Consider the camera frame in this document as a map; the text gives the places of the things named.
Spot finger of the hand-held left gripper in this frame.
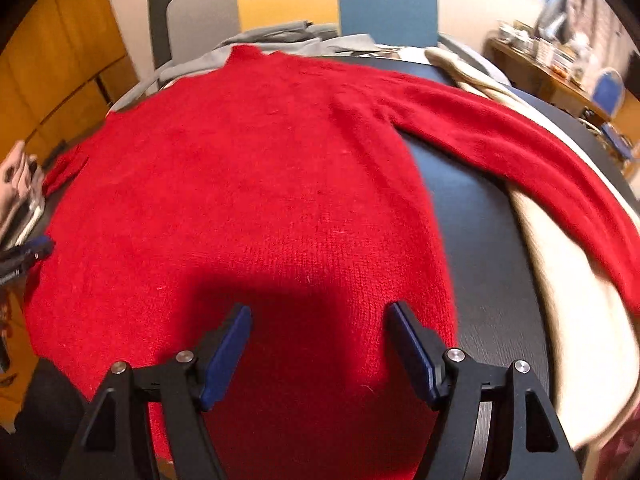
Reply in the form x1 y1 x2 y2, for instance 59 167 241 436
0 235 56 286

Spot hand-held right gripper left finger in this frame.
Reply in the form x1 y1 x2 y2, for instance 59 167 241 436
60 303 253 480

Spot red patterned bedding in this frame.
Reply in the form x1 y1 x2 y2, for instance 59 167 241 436
592 412 640 480

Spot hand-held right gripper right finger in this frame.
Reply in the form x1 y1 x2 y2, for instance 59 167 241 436
387 301 583 480

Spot yellow wooden wardrobe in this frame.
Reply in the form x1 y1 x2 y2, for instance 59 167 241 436
0 0 141 171

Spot cream cloth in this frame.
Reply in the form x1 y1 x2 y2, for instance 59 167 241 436
425 46 640 453

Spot row of desk containers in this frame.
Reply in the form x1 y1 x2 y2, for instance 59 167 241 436
497 19 591 81

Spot blue chair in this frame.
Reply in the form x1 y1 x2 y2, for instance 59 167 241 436
591 66 636 163

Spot red knitted sweater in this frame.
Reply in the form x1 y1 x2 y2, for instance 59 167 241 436
22 44 640 480

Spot grey yellow blue panel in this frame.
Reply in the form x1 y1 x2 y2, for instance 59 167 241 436
147 0 441 68

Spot wooden desk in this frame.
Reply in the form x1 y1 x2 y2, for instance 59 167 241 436
487 35 613 123

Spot grey cloth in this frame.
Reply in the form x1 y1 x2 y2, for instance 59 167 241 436
107 20 381 111

